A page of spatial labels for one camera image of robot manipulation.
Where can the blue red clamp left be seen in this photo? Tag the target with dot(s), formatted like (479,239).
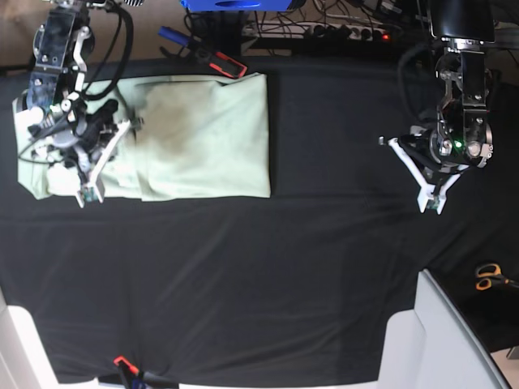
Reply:
(216,60)

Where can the orange handled scissors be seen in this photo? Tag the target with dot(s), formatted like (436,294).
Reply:
(490,275)

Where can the white bin left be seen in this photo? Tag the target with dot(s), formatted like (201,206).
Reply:
(24,362)

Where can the light green T-shirt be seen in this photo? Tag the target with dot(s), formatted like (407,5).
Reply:
(203,137)

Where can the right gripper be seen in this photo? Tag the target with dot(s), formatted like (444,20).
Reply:
(88,145)

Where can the blue box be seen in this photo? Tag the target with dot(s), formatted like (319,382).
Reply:
(236,5)

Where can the blue red clamp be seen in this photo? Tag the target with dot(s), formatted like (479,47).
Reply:
(216,60)
(134,378)
(493,83)

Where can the black table cloth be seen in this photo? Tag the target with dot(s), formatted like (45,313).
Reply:
(290,291)

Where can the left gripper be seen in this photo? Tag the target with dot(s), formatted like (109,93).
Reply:
(430,158)

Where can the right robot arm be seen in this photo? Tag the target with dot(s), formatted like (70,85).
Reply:
(58,86)

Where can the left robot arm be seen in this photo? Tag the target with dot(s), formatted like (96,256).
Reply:
(459,32)

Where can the blue red clamp right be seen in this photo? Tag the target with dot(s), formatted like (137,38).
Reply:
(493,83)

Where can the white power strip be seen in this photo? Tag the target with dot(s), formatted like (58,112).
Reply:
(303,30)

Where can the blue red clamp bottom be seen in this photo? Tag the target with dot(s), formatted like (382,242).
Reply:
(134,378)

